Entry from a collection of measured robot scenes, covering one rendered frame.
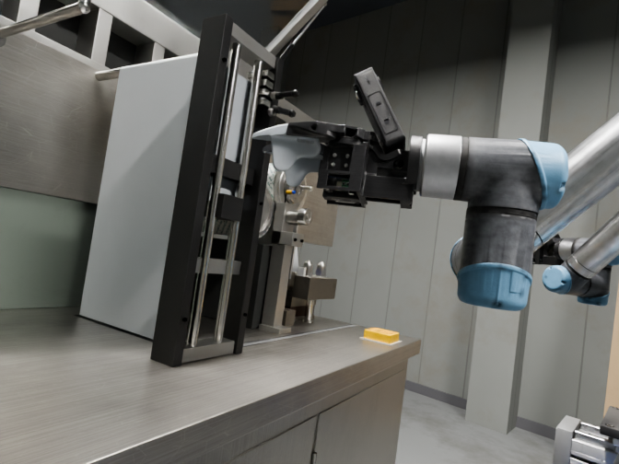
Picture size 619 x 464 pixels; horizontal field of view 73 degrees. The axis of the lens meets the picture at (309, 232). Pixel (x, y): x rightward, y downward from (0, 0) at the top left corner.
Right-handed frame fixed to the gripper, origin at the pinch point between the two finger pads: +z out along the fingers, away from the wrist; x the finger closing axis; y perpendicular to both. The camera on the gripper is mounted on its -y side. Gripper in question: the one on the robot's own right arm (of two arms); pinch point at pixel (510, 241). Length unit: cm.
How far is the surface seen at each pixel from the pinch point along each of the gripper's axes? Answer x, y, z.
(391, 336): -66, 23, -22
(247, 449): -111, 27, -51
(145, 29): -121, -53, 6
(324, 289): -73, 14, 1
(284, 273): -91, 7, -13
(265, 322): -95, 19, -12
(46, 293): -141, 11, -1
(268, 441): -107, 28, -49
